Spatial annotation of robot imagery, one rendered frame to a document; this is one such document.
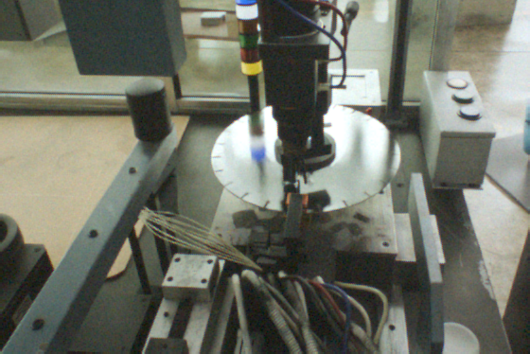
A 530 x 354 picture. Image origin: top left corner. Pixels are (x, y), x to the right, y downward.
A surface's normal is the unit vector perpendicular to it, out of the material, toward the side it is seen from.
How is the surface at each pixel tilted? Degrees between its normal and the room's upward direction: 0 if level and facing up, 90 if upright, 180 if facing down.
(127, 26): 90
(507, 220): 0
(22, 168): 0
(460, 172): 90
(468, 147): 90
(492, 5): 90
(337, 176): 0
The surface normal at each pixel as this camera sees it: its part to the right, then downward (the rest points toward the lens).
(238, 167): -0.03, -0.85
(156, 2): -0.45, 0.48
